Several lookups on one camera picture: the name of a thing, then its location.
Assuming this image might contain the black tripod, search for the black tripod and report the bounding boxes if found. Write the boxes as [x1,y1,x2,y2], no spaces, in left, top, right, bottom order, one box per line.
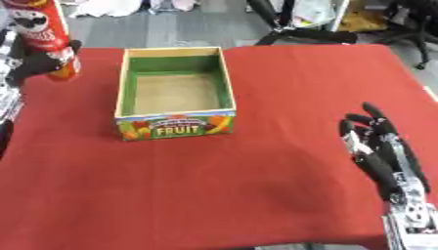
[244,0,360,47]

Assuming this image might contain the red chip tube can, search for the red chip tube can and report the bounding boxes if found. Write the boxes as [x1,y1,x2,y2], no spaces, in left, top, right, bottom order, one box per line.
[1,0,82,82]

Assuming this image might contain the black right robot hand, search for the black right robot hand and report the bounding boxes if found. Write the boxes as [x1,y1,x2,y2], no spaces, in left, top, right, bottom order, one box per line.
[336,101,433,203]

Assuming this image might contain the pale pink cloth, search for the pale pink cloth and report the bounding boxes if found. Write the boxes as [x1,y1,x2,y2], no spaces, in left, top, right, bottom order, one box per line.
[147,0,198,15]

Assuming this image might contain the cardboard box with green inside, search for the cardboard box with green inside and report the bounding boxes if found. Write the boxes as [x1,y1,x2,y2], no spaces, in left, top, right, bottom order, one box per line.
[112,46,240,143]

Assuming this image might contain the white cloth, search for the white cloth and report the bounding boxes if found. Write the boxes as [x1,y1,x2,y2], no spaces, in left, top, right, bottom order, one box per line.
[66,0,144,19]

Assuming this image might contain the black office chair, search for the black office chair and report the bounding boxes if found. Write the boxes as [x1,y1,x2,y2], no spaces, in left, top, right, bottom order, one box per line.
[374,0,438,70]

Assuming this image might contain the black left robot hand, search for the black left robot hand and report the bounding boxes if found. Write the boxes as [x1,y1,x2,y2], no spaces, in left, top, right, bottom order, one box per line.
[3,30,84,88]

